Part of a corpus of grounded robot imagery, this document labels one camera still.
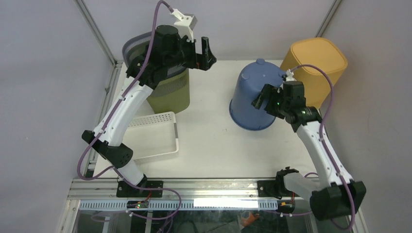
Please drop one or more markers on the aluminium frame rail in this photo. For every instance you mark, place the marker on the aluminium frame rail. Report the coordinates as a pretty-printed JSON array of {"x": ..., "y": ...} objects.
[{"x": 108, "y": 188}]

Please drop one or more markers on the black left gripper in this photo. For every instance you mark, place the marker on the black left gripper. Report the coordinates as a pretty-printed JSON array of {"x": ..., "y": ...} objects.
[{"x": 203, "y": 61}]

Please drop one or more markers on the olive green ribbed basket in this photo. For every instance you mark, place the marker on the olive green ribbed basket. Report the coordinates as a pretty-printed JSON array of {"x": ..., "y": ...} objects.
[{"x": 172, "y": 94}]

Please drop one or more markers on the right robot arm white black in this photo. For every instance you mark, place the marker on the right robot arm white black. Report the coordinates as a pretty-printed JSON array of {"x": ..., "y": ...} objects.
[{"x": 336, "y": 194}]

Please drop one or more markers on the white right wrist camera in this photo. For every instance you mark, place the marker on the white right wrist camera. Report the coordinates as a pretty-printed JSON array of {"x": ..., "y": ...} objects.
[{"x": 289, "y": 76}]

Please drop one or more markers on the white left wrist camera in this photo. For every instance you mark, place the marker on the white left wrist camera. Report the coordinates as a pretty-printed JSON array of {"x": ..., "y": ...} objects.
[{"x": 185, "y": 24}]

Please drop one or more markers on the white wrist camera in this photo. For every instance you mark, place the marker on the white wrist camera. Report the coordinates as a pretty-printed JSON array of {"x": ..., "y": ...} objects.
[
  {"x": 289, "y": 76},
  {"x": 185, "y": 24}
]

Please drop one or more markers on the white slotted cable duct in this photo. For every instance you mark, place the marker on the white slotted cable duct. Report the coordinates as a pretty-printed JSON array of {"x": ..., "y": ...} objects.
[{"x": 184, "y": 205}]

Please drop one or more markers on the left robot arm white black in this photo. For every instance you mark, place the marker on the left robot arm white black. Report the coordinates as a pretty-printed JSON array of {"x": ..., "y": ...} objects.
[{"x": 166, "y": 49}]

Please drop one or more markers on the dark grey inner basket liner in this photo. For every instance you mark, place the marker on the dark grey inner basket liner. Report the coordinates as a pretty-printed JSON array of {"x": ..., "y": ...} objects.
[{"x": 137, "y": 45}]

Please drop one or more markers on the blue plastic bucket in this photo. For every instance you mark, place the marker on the blue plastic bucket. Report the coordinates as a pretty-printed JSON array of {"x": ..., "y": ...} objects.
[{"x": 250, "y": 82}]

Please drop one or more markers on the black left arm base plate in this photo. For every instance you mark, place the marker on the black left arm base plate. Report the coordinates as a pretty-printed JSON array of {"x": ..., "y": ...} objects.
[{"x": 126, "y": 191}]

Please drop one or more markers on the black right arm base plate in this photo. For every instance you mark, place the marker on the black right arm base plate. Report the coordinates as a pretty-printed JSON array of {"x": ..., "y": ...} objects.
[{"x": 272, "y": 188}]

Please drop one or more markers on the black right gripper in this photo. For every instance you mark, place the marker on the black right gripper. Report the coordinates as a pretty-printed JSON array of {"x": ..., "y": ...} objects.
[{"x": 269, "y": 92}]

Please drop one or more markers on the white perforated plastic tray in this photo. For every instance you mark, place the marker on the white perforated plastic tray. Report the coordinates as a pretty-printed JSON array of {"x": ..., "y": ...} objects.
[{"x": 153, "y": 138}]

